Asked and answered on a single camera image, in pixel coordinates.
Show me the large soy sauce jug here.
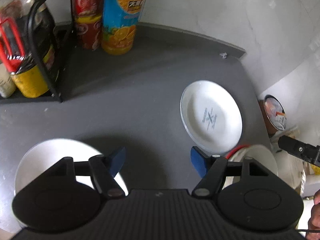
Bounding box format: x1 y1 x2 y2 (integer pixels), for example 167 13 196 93
1 0 57 98

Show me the round tin with packets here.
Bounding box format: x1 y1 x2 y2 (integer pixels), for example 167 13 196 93
259 94 287 138

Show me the small white plate cross logo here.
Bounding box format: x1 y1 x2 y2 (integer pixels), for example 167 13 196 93
180 80 243 154

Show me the white plate with flower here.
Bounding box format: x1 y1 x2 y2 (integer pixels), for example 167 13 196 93
15 138 126 194

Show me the white bowl front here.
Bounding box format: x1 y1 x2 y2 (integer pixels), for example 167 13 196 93
228 144 278 176

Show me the red and black bowl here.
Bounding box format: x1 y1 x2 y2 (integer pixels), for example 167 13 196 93
225 145 249 159

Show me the black metal shelf rack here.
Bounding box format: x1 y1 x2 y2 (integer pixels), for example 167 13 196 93
0 0 81 104

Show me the small white clip on counter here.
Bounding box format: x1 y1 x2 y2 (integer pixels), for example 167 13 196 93
220 53 228 59

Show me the white appliance kettle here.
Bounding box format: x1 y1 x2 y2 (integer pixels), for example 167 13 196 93
270 126 305 194

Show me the orange juice bottle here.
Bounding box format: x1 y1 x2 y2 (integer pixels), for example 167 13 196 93
101 0 145 55

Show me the red cans stack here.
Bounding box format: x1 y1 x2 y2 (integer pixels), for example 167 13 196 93
72 0 103 51

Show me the person hand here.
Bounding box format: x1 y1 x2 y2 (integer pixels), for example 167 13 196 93
305 190 320 240

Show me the small white jar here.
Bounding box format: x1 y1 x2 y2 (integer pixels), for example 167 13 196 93
0 63 16 98

